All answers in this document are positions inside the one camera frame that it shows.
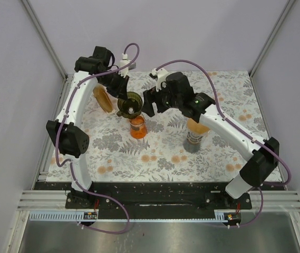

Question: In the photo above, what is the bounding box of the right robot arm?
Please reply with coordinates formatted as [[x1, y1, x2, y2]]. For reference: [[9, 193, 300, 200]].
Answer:
[[142, 69, 279, 209]]

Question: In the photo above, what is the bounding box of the floral tablecloth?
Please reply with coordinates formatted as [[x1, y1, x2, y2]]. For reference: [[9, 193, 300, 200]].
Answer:
[[45, 70, 284, 183]]

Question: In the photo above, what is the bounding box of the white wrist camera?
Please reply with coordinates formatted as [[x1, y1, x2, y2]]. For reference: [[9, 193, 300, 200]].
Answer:
[[119, 53, 136, 77], [149, 68, 169, 92]]

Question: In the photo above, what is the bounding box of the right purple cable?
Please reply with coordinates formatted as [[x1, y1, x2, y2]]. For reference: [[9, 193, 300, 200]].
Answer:
[[154, 60, 293, 229]]

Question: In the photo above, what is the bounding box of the dark green dripper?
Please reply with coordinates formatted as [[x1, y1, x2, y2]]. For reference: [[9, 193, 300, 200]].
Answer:
[[117, 92, 143, 120]]

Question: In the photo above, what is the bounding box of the brown paper coffee filter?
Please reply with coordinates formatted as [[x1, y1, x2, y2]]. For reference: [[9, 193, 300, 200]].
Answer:
[[187, 119, 210, 135]]

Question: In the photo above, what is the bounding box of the brown coffee filter stack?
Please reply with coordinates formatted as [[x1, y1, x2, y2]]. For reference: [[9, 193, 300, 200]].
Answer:
[[93, 85, 114, 114]]

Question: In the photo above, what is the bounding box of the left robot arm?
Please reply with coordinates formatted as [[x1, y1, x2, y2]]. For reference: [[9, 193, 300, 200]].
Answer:
[[46, 46, 135, 208]]

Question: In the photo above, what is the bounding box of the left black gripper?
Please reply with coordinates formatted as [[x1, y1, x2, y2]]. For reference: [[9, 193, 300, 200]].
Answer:
[[99, 70, 130, 101]]

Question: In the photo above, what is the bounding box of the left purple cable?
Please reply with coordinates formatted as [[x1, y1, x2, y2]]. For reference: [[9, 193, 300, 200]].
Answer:
[[55, 43, 140, 234]]

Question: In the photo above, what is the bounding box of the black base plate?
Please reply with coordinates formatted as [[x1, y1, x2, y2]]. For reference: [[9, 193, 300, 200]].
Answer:
[[65, 181, 252, 211]]

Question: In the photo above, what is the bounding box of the white slotted cable duct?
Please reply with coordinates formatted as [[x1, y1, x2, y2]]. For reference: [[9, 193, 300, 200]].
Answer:
[[29, 211, 241, 223]]

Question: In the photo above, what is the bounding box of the purple cable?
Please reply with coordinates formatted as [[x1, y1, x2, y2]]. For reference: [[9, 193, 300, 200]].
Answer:
[[154, 60, 293, 229], [55, 43, 140, 234]]

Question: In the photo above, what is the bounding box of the glass coffee carafe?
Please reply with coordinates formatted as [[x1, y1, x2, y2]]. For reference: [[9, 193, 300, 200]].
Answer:
[[183, 137, 201, 153]]

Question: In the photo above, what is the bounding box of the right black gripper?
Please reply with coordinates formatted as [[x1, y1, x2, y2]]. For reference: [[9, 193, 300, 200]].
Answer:
[[141, 81, 182, 118]]

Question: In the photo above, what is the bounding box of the glass of orange liquid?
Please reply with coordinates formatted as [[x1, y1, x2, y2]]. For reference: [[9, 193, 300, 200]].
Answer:
[[129, 115, 147, 139]]

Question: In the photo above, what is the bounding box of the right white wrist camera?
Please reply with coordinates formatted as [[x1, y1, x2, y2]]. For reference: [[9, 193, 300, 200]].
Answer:
[[149, 68, 169, 92]]

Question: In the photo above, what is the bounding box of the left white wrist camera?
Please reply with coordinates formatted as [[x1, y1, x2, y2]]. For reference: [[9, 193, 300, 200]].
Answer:
[[119, 53, 136, 77]]

